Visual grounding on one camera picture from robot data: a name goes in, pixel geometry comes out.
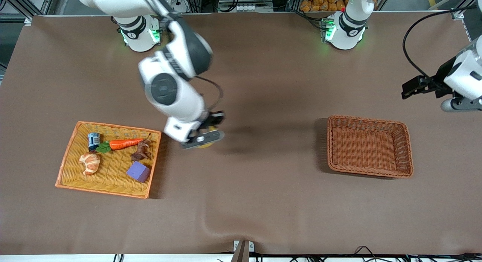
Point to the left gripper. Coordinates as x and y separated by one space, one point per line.
438 82

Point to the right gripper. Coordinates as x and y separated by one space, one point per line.
213 120

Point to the yellow tape roll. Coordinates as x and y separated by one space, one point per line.
211 128

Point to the brown wicker basket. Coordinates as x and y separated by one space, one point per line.
369 147

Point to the purple block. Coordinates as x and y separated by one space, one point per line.
138 172

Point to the orange toy carrot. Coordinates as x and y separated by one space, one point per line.
124 143

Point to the orange wicker tray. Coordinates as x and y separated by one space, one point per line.
113 186

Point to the small blue can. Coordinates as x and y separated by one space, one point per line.
93 140

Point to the white power strip with plugs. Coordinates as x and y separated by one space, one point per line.
177 4

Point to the toy croissant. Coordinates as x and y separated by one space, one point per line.
90 162

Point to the bag of orange breads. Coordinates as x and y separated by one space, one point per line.
320 1

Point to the aluminium frame profile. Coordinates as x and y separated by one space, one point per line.
19 4
457 14

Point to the metal table edge bracket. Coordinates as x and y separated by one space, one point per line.
243 249

